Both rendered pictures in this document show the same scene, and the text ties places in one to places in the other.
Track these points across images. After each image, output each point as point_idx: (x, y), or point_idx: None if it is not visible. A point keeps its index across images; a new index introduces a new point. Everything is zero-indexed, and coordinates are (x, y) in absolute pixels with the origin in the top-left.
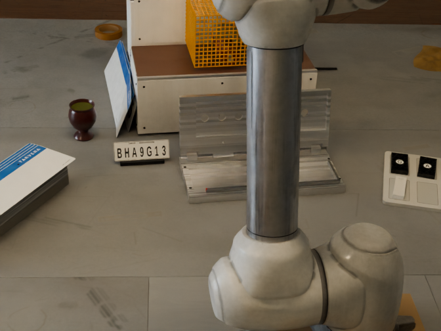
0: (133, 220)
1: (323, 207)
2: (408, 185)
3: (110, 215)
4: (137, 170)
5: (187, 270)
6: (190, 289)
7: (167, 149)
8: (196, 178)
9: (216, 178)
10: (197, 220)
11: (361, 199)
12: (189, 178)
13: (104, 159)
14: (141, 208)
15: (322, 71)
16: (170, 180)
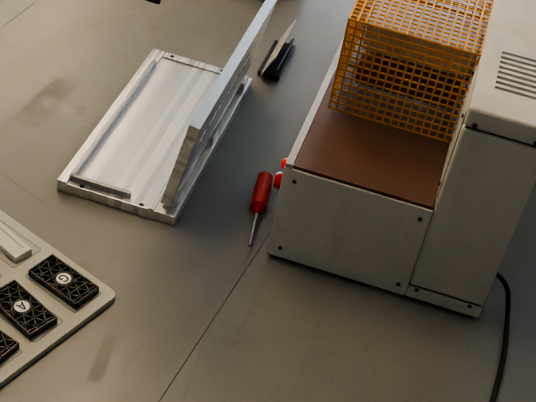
0: (155, 13)
1: (44, 153)
2: (2, 258)
3: (178, 5)
4: (256, 52)
5: (35, 10)
6: (5, 1)
7: (267, 65)
8: (191, 70)
9: (176, 84)
10: (115, 50)
11: (25, 195)
12: (191, 63)
13: (300, 39)
14: (172, 25)
15: (480, 396)
16: (214, 65)
